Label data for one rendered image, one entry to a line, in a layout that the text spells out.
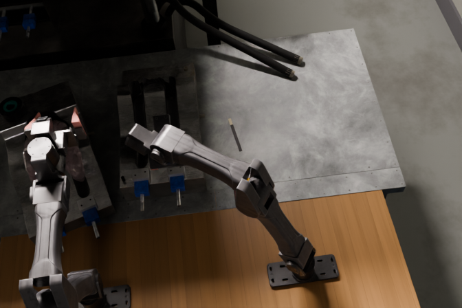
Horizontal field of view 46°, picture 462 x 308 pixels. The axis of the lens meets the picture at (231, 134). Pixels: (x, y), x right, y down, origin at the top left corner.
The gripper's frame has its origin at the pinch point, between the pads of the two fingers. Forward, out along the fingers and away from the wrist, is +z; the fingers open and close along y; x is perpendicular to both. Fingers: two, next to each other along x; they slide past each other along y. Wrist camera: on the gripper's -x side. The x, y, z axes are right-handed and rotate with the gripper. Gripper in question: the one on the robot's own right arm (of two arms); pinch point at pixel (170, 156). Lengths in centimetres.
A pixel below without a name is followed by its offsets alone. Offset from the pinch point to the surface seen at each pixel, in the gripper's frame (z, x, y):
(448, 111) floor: 123, -12, -134
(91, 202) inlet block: 8.5, 10.3, 26.2
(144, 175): 7.9, 4.3, 9.3
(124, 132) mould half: 20.2, -10.9, 16.0
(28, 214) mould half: 10.9, 11.6, 46.4
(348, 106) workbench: 30, -11, -60
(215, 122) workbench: 30.4, -11.6, -13.8
